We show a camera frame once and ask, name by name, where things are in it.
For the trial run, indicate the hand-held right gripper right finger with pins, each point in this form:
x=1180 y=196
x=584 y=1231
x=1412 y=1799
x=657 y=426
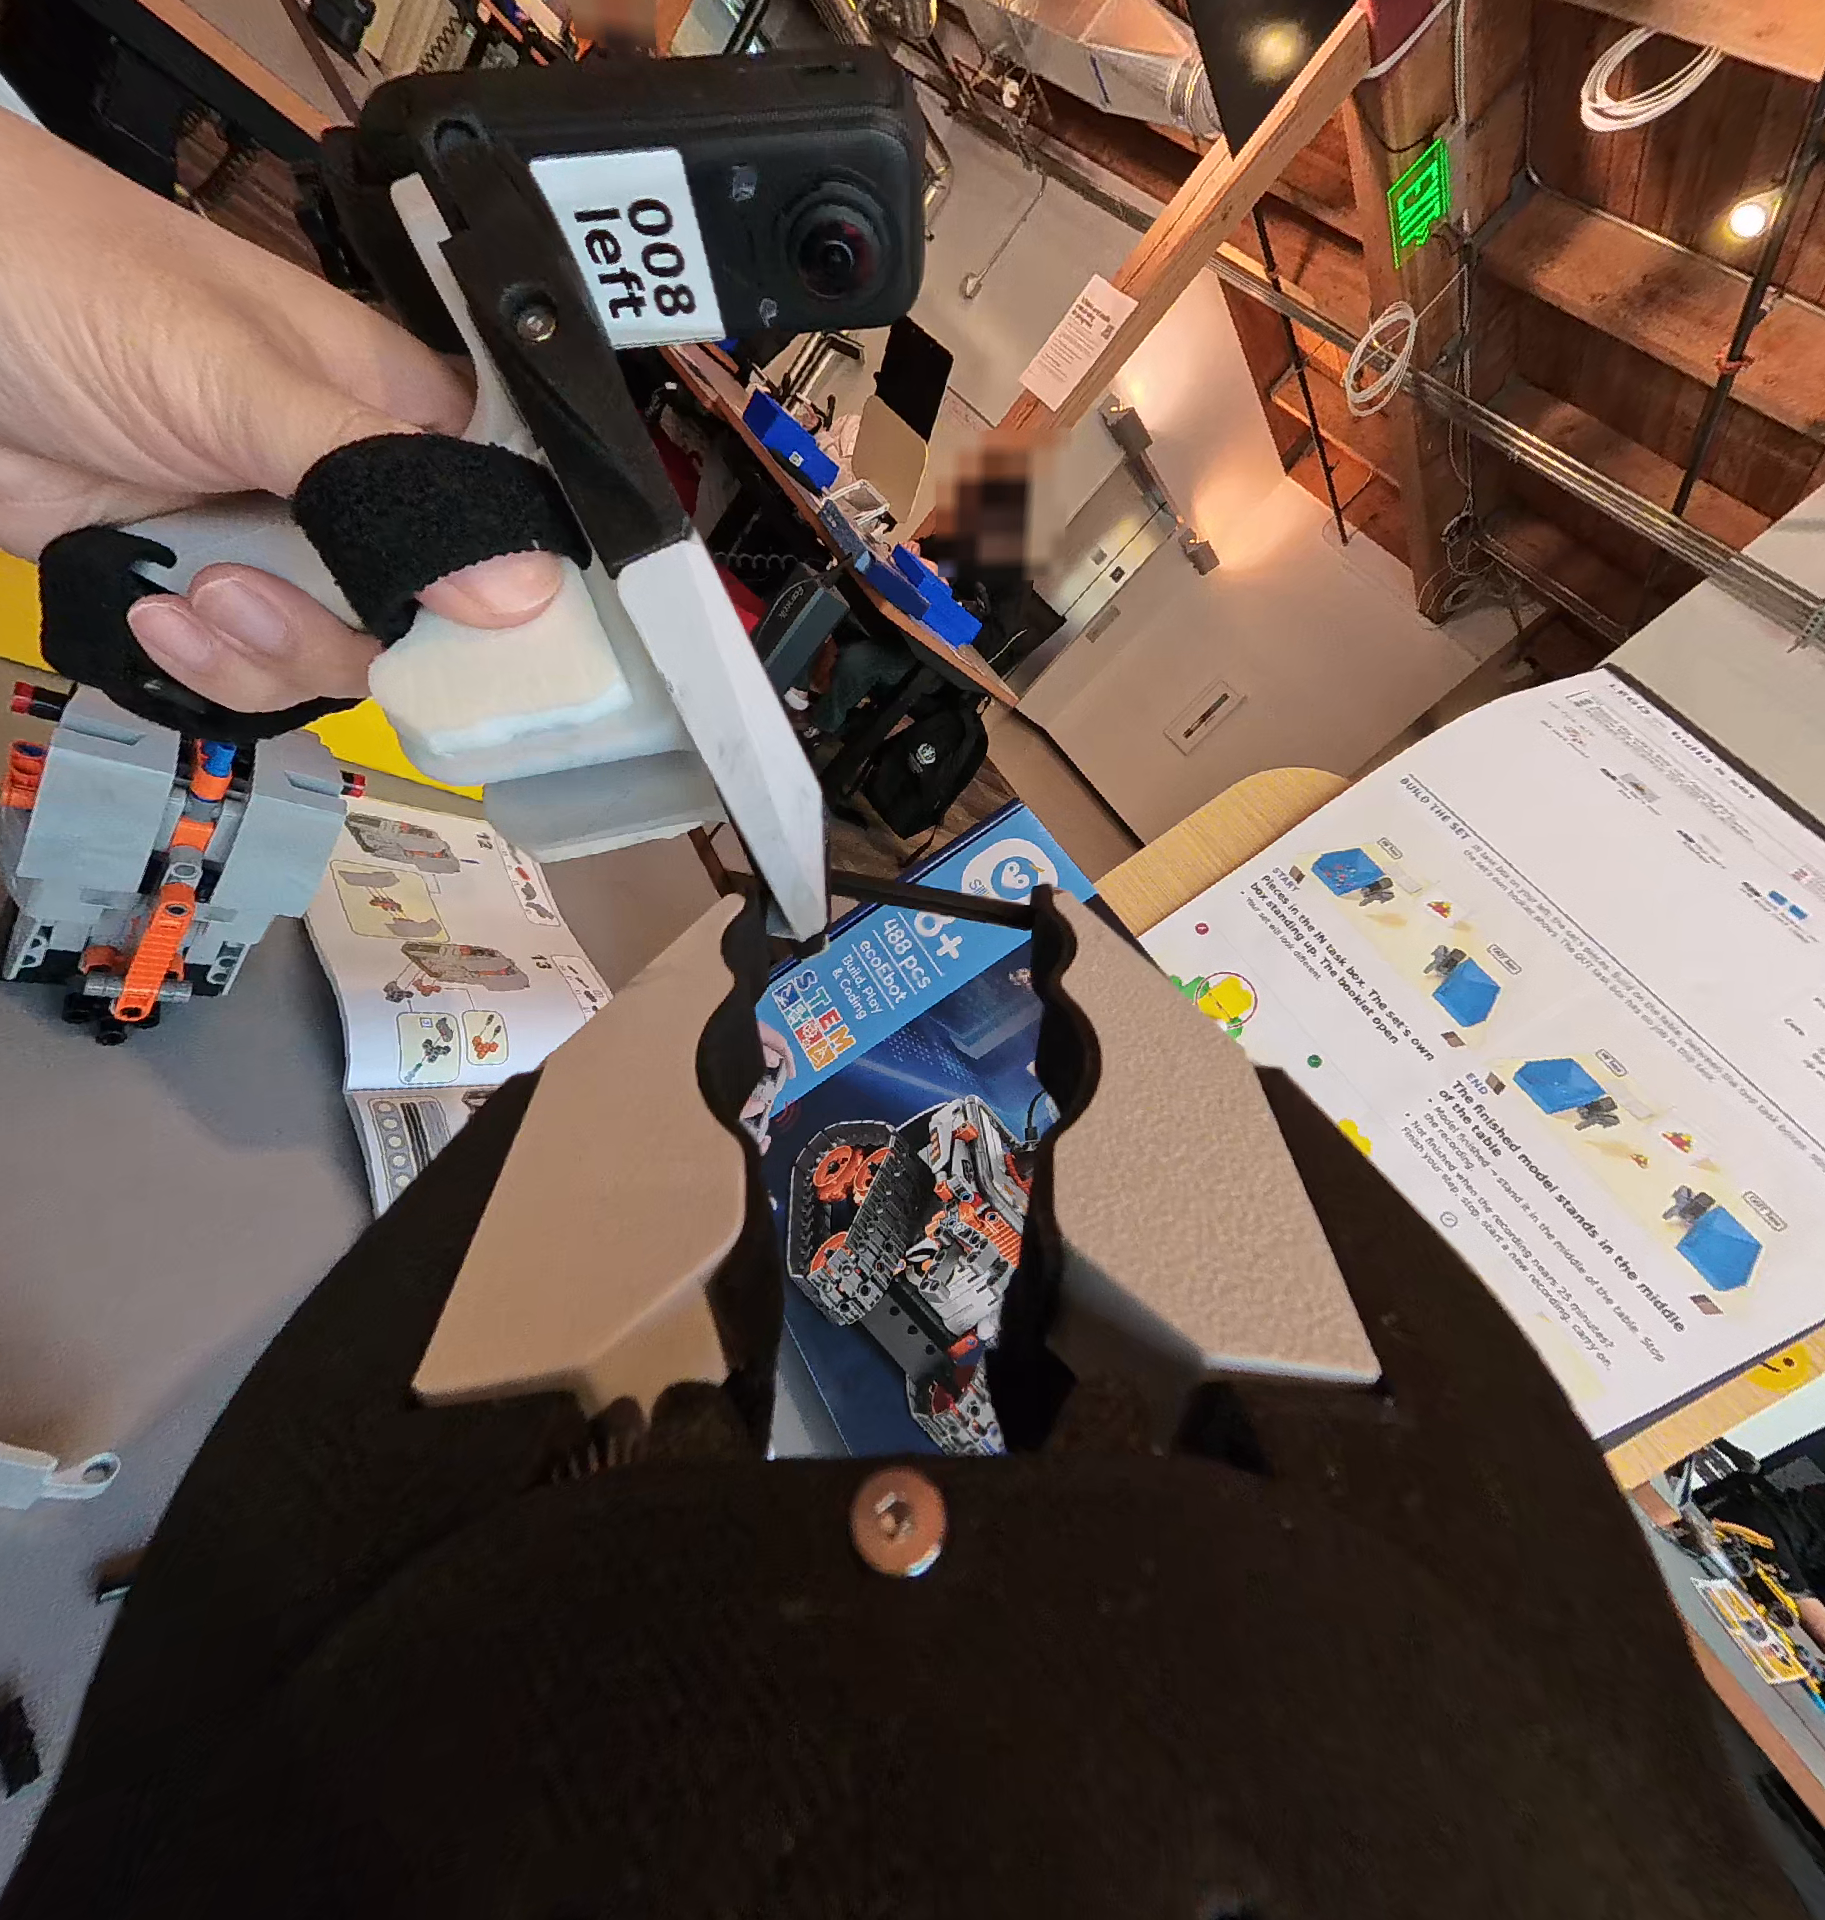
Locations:
x=1197 y=1201

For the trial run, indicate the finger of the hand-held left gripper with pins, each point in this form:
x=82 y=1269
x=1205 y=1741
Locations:
x=733 y=721

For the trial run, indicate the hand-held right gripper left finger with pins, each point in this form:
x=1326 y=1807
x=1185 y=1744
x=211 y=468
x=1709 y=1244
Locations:
x=598 y=1201

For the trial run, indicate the black axle rod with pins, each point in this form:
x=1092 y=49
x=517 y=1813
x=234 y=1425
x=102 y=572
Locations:
x=927 y=885

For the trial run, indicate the long wooden desk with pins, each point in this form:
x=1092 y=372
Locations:
x=837 y=495

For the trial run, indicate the person's left hand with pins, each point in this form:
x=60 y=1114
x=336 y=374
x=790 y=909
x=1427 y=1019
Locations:
x=132 y=360

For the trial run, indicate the black backpack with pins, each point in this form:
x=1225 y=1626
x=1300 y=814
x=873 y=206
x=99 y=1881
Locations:
x=927 y=758

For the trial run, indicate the black screen on cardboard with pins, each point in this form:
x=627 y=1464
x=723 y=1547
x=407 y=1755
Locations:
x=912 y=376

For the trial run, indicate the open instruction booklet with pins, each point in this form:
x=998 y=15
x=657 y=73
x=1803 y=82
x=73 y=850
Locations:
x=447 y=961

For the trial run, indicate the robot kit box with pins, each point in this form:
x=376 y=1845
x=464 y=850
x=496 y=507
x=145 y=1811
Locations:
x=912 y=1081

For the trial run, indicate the white paper notice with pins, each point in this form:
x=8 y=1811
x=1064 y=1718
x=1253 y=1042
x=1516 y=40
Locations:
x=1078 y=339

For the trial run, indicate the printed instruction sheet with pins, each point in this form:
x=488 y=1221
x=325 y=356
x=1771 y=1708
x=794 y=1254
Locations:
x=1528 y=1050

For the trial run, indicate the white cabinet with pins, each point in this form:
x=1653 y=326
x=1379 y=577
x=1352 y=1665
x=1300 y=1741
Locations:
x=1228 y=646

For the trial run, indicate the grey orange brick model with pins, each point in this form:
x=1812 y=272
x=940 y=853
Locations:
x=85 y=840

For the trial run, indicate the green exit sign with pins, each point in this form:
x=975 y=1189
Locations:
x=1418 y=202

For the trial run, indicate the light grey curved part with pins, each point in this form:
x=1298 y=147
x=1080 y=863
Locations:
x=11 y=1477

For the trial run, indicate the yellow toy model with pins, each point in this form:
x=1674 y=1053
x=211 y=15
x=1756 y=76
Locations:
x=1743 y=1553

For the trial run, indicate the small black brick part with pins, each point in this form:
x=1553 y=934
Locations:
x=11 y=1747

